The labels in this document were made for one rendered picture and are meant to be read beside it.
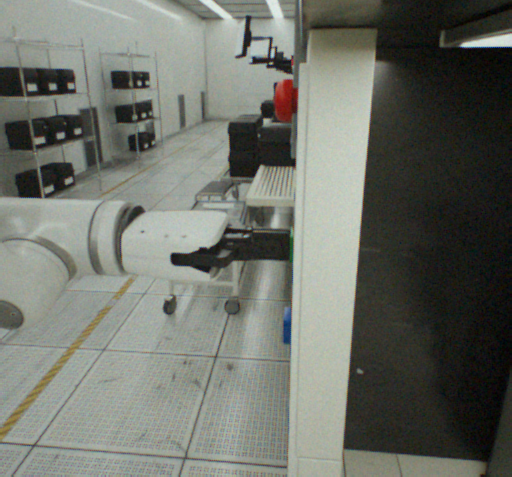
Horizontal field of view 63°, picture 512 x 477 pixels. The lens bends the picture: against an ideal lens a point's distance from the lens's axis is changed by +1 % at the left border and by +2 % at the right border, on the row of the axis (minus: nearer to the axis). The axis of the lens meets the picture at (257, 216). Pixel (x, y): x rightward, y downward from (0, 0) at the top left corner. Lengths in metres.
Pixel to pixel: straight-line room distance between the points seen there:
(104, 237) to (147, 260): 0.05
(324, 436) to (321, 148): 0.24
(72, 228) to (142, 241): 0.08
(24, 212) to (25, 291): 0.10
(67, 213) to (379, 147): 0.34
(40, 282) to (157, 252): 0.11
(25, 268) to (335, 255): 0.28
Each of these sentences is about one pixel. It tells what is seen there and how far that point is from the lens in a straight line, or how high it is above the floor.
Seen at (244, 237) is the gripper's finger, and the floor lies 1.21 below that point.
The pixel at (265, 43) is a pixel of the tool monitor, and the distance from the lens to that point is 4.87.
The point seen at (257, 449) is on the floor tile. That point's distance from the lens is 1.86.
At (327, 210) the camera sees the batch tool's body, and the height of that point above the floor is 1.28.
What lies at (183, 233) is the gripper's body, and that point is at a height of 1.22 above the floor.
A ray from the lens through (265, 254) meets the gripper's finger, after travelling 0.44.
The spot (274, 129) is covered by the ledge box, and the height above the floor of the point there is 1.05.
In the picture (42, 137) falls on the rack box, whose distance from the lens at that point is 4.79.
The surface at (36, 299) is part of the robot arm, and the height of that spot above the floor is 1.18.
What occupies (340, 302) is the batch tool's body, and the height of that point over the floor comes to 1.21.
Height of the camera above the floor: 1.37
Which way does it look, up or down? 19 degrees down
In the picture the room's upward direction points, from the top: straight up
